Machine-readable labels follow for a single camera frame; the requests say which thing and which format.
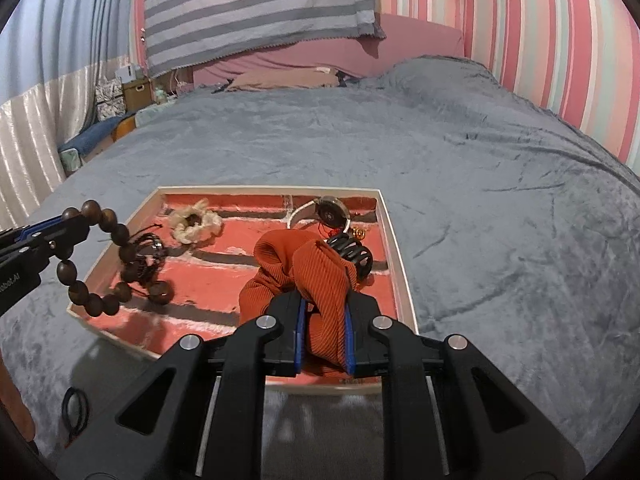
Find brown storage box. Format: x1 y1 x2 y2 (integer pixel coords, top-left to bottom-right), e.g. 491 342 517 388
122 80 151 111

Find cream scrunchie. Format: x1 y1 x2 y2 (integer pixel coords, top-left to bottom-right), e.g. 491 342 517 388
166 199 223 246

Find grey plush blanket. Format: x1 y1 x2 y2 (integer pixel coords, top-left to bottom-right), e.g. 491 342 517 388
0 55 640 480

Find red cord charm bracelet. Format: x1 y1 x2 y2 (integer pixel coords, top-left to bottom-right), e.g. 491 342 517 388
320 225 368 241

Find black coil hair ties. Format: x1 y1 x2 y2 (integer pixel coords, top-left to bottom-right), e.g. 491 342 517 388
326 232 373 278

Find dark wooden bead bracelet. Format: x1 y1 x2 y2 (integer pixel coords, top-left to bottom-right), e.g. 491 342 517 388
55 200 175 318

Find red lined jewelry tray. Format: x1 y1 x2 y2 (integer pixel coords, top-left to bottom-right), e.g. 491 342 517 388
67 186 420 396

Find pink headboard cover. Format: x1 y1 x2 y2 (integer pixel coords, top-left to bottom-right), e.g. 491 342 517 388
192 12 465 88

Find blue cushion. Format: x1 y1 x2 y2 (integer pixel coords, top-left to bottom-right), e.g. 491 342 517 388
59 116 126 153

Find black cord bead pendant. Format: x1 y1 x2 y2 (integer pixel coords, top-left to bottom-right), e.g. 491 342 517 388
120 225 168 288

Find grey striped hanging cloth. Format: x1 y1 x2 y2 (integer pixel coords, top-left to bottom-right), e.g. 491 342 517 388
144 0 387 78

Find white strap wrist watch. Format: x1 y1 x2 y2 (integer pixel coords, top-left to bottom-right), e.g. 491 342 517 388
287 195 353 233

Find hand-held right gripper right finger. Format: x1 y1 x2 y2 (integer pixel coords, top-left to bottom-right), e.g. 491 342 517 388
344 292 586 480

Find blue and white curtain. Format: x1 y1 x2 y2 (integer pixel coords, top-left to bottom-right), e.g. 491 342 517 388
0 0 146 231

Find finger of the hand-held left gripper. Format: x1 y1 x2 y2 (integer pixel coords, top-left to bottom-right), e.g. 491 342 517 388
0 211 68 242
0 209 91 281

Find thin black hair tie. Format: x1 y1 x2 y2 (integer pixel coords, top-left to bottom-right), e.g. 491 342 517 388
61 386 91 445

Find orange scrunchie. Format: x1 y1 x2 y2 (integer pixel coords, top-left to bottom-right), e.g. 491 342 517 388
237 229 358 378

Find brown wooden bed frame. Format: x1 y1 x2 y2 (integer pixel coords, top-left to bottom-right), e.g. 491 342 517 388
0 355 36 441

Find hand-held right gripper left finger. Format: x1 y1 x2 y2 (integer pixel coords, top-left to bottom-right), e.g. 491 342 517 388
55 290 307 480

